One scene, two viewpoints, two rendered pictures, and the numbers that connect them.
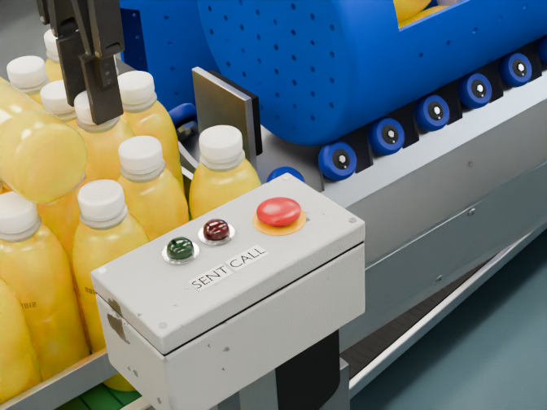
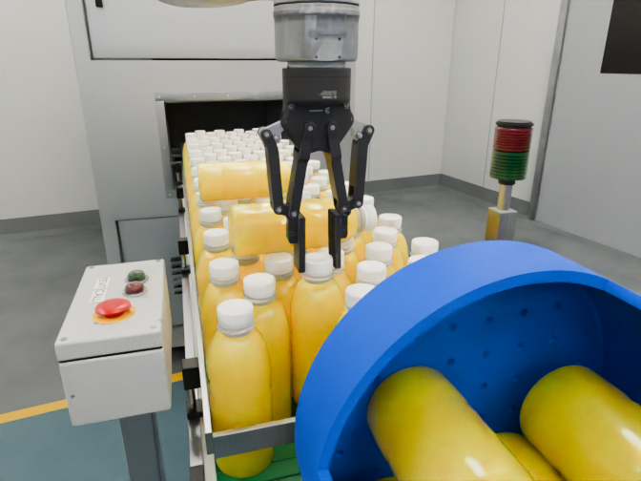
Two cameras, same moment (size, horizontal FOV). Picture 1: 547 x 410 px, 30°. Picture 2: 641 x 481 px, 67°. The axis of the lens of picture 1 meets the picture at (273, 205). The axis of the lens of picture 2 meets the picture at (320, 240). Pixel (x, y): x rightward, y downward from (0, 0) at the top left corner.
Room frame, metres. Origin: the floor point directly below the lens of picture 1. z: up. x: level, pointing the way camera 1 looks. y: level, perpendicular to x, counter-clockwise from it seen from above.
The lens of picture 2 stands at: (1.04, -0.36, 1.36)
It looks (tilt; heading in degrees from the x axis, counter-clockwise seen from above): 20 degrees down; 110
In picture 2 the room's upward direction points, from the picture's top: straight up
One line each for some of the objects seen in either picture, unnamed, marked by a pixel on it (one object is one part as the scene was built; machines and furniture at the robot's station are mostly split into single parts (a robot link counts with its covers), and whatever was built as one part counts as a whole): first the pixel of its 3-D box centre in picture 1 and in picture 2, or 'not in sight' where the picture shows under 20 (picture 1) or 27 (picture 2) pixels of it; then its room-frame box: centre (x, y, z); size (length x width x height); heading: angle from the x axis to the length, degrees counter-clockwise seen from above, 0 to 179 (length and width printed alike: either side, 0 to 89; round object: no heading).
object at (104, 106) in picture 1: (102, 85); (299, 241); (0.82, 0.15, 1.15); 0.03 x 0.01 x 0.07; 126
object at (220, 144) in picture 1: (220, 144); (235, 313); (0.79, 0.04, 1.10); 0.04 x 0.04 x 0.02
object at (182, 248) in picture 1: (180, 247); (135, 275); (0.63, 0.08, 1.11); 0.02 x 0.02 x 0.01
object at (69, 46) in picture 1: (77, 68); (334, 238); (0.86, 0.17, 1.15); 0.03 x 0.01 x 0.07; 126
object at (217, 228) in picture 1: (216, 228); (134, 287); (0.65, 0.05, 1.11); 0.02 x 0.02 x 0.01
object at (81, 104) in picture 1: (96, 106); (317, 263); (0.84, 0.16, 1.12); 0.04 x 0.04 x 0.02
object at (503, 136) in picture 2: not in sight; (512, 137); (1.05, 0.57, 1.23); 0.06 x 0.06 x 0.04
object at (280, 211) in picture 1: (278, 213); (113, 308); (0.67, 0.00, 1.11); 0.04 x 0.04 x 0.01
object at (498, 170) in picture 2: not in sight; (508, 163); (1.05, 0.57, 1.18); 0.06 x 0.06 x 0.05
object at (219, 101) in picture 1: (230, 128); not in sight; (0.99, 0.04, 0.99); 0.10 x 0.02 x 0.12; 36
